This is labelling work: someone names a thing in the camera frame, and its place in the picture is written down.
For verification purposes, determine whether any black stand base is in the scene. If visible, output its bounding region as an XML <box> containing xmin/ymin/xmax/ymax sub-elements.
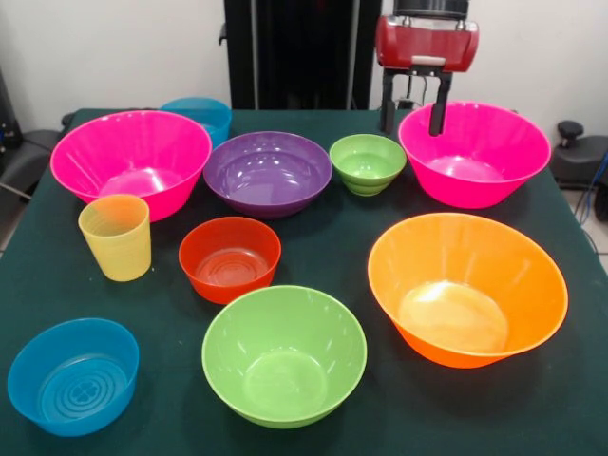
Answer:
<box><xmin>0</xmin><ymin>70</ymin><xmax>66</xmax><ymax>200</ymax></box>
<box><xmin>549</xmin><ymin>120</ymin><xmax>608</xmax><ymax>191</ymax></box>

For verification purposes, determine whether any small green plastic bowl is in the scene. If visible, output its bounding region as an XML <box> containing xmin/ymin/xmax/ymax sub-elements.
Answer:
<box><xmin>329</xmin><ymin>133</ymin><xmax>409</xmax><ymax>197</ymax></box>

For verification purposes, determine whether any blue plastic bowl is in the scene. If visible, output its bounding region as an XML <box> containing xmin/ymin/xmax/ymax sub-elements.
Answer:
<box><xmin>7</xmin><ymin>317</ymin><xmax>141</xmax><ymax>438</ymax></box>
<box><xmin>159</xmin><ymin>97</ymin><xmax>234</xmax><ymax>151</ymax></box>

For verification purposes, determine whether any red plastic bowl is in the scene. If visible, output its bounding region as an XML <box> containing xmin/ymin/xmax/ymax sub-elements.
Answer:
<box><xmin>178</xmin><ymin>216</ymin><xmax>282</xmax><ymax>306</ymax></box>

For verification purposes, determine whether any orange plastic bowl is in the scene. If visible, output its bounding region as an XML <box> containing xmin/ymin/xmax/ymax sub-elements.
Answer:
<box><xmin>367</xmin><ymin>212</ymin><xmax>570</xmax><ymax>370</ymax></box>

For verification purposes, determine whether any pink plastic bowl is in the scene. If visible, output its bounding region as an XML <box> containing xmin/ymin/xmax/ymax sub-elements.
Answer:
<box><xmin>49</xmin><ymin>109</ymin><xmax>214</xmax><ymax>223</ymax></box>
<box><xmin>397</xmin><ymin>101</ymin><xmax>553</xmax><ymax>210</ymax></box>

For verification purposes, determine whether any purple plastic bowl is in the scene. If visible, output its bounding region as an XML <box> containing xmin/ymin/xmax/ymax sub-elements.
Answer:
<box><xmin>202</xmin><ymin>131</ymin><xmax>333</xmax><ymax>220</ymax></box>

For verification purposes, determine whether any yellow plastic cup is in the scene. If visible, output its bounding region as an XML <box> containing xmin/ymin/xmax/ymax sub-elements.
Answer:
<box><xmin>77</xmin><ymin>193</ymin><xmax>153</xmax><ymax>283</ymax></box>

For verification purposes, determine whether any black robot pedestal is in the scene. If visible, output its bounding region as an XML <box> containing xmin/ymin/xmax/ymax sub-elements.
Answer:
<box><xmin>218</xmin><ymin>0</ymin><xmax>384</xmax><ymax>111</ymax></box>

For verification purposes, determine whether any large green plastic bowl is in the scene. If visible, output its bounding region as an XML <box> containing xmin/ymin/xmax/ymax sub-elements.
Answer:
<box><xmin>200</xmin><ymin>284</ymin><xmax>369</xmax><ymax>430</ymax></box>

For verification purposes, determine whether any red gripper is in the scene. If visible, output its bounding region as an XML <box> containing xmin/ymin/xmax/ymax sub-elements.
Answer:
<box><xmin>374</xmin><ymin>13</ymin><xmax>481</xmax><ymax>138</ymax></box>

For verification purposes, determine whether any dark green table cloth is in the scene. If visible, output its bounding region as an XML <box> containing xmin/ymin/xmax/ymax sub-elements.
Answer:
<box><xmin>0</xmin><ymin>107</ymin><xmax>608</xmax><ymax>456</ymax></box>

